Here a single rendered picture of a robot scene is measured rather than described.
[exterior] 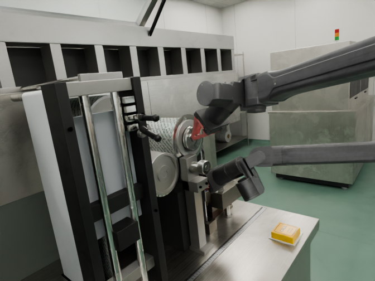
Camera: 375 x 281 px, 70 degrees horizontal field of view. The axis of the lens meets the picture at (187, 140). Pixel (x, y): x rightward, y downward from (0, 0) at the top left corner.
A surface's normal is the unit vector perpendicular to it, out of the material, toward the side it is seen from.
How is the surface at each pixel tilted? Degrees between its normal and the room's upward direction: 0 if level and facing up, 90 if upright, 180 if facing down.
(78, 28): 90
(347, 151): 72
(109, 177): 90
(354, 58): 82
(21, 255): 90
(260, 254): 0
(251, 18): 90
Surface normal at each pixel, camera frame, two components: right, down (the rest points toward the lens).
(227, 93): 0.59, -0.03
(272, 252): -0.11, -0.97
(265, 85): -0.92, 0.04
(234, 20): -0.64, 0.23
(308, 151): -0.29, -0.07
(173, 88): 0.76, 0.07
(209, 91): -0.76, 0.03
